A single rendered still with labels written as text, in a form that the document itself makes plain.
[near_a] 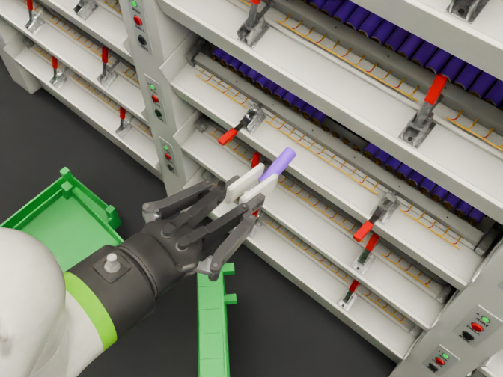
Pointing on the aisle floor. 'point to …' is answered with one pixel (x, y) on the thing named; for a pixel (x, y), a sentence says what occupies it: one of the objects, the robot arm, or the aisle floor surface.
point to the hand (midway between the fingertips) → (251, 188)
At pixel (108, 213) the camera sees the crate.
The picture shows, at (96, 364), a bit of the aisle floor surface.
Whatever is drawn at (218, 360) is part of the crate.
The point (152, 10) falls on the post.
